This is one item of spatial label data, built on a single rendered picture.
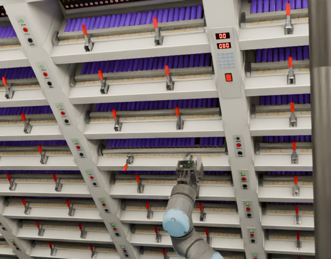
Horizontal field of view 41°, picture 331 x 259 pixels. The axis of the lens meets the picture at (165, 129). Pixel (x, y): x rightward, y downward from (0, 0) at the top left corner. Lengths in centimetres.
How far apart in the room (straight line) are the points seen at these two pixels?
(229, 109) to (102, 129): 56
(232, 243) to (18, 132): 115
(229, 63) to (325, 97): 112
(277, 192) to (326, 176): 157
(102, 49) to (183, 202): 61
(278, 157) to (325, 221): 145
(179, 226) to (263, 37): 68
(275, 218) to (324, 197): 172
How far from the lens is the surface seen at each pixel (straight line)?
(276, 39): 150
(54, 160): 217
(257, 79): 162
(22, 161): 226
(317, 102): 44
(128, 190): 214
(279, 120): 173
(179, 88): 166
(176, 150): 192
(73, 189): 227
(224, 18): 147
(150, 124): 183
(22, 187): 242
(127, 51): 160
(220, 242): 232
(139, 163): 197
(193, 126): 177
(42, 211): 253
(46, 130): 203
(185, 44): 154
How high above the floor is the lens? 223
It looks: 38 degrees down
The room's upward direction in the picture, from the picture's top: 16 degrees counter-clockwise
